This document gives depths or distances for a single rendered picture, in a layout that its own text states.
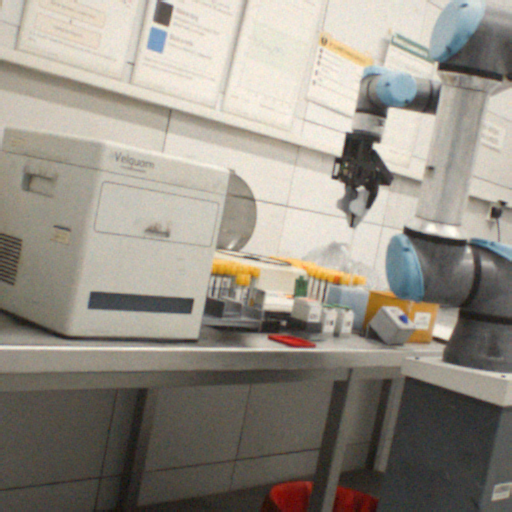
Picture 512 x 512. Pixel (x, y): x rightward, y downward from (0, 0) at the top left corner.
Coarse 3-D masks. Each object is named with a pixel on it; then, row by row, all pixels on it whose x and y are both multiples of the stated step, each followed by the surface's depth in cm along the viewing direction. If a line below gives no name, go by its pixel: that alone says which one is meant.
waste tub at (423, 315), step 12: (372, 300) 210; (384, 300) 208; (396, 300) 206; (408, 300) 204; (372, 312) 210; (408, 312) 204; (420, 312) 207; (432, 312) 211; (420, 324) 208; (432, 324) 212; (420, 336) 209
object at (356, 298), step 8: (336, 288) 201; (344, 288) 201; (352, 288) 205; (328, 296) 202; (336, 296) 201; (344, 296) 201; (352, 296) 203; (360, 296) 204; (368, 296) 207; (344, 304) 201; (352, 304) 203; (360, 304) 205; (352, 312) 204; (360, 312) 206; (360, 320) 206; (352, 328) 204; (360, 328) 207
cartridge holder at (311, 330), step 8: (288, 320) 183; (296, 320) 181; (304, 320) 180; (280, 328) 184; (288, 328) 182; (296, 328) 181; (304, 328) 180; (312, 328) 181; (320, 328) 183; (304, 336) 179; (312, 336) 179; (320, 336) 180
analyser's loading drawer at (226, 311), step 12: (216, 300) 157; (228, 300) 161; (204, 312) 159; (216, 312) 157; (228, 312) 161; (240, 312) 159; (252, 312) 164; (216, 324) 155; (228, 324) 157; (240, 324) 160; (252, 324) 162
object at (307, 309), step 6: (294, 300) 183; (300, 300) 182; (306, 300) 181; (312, 300) 183; (294, 306) 183; (300, 306) 182; (306, 306) 180; (312, 306) 180; (318, 306) 182; (294, 312) 182; (300, 312) 181; (306, 312) 180; (312, 312) 181; (318, 312) 182; (300, 318) 181; (306, 318) 180; (312, 318) 181; (318, 318) 182
